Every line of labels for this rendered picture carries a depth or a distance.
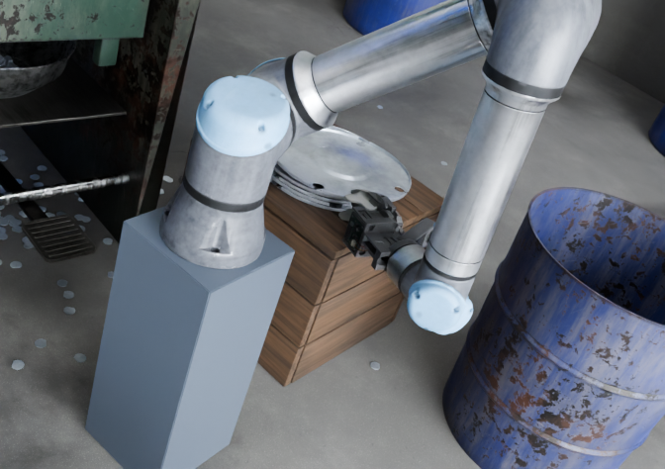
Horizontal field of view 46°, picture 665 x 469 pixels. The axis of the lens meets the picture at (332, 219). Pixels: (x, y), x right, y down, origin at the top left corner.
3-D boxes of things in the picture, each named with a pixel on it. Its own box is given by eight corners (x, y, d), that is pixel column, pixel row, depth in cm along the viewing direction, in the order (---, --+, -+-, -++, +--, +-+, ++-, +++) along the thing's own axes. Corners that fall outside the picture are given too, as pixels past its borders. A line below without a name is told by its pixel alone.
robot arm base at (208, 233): (282, 247, 116) (301, 193, 111) (210, 282, 105) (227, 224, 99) (213, 195, 122) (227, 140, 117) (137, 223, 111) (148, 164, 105)
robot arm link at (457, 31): (199, 101, 111) (583, -65, 87) (240, 69, 123) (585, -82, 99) (238, 174, 114) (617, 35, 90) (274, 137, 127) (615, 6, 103)
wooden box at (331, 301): (394, 321, 183) (449, 201, 165) (284, 388, 155) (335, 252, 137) (277, 227, 200) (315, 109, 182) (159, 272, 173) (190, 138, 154)
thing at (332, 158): (303, 116, 170) (304, 113, 169) (425, 168, 165) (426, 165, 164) (244, 158, 145) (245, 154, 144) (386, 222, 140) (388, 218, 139)
